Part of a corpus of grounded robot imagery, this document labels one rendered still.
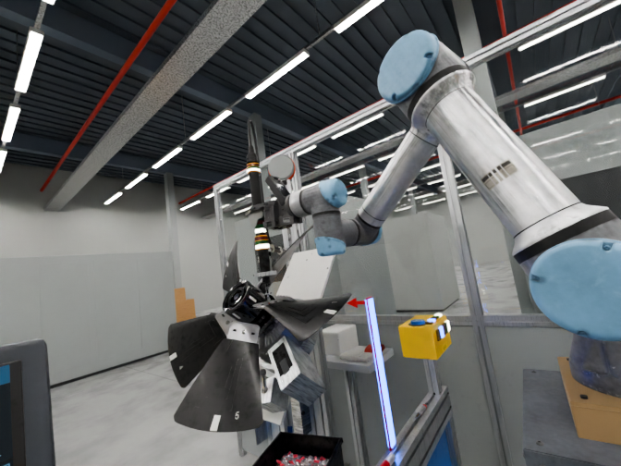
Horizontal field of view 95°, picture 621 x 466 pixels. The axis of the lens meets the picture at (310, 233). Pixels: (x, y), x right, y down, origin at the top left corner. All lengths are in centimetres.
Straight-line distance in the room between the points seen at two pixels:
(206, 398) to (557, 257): 78
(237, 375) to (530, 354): 104
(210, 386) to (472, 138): 81
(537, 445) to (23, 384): 57
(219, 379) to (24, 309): 544
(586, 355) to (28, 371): 66
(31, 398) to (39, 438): 3
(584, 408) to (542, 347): 80
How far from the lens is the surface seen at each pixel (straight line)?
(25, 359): 29
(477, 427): 154
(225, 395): 87
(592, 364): 63
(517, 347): 138
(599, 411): 59
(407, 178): 73
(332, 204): 71
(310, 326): 72
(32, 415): 29
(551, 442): 58
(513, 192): 48
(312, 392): 93
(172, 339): 119
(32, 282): 621
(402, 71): 57
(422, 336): 91
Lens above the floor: 128
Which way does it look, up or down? 7 degrees up
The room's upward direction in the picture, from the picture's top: 8 degrees counter-clockwise
